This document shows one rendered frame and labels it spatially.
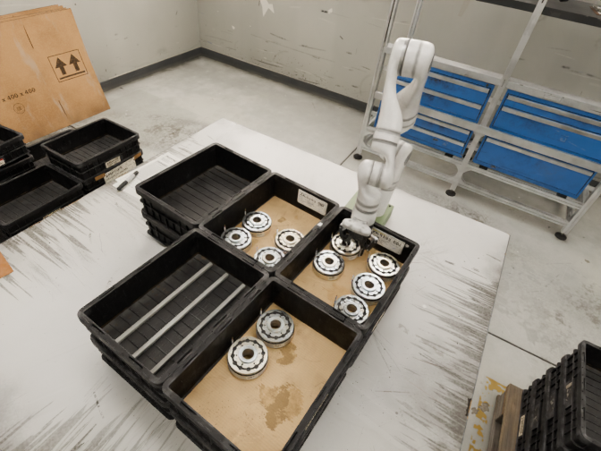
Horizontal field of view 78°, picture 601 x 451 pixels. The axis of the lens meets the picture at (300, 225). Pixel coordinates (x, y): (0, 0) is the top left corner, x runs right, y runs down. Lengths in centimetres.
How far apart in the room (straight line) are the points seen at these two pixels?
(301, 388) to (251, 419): 14
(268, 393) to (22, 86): 316
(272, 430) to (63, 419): 54
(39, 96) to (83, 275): 246
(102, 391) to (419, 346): 94
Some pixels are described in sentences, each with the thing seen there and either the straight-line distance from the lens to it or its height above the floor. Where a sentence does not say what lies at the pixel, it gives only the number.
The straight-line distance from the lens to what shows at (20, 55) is 369.
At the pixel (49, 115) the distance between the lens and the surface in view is 376.
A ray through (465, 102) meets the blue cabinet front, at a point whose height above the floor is 73.
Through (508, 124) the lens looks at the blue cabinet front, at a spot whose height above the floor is 66.
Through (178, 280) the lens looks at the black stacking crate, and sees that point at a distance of 120.
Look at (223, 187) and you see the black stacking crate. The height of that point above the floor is 83.
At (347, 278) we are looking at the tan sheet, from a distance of 122.
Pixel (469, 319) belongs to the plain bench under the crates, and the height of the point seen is 70.
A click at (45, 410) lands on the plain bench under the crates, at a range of 125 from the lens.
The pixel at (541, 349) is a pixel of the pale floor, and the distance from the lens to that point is 252.
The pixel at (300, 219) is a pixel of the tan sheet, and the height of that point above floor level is 83.
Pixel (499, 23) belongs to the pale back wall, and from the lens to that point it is 367.
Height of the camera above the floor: 176
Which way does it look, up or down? 43 degrees down
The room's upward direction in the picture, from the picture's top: 8 degrees clockwise
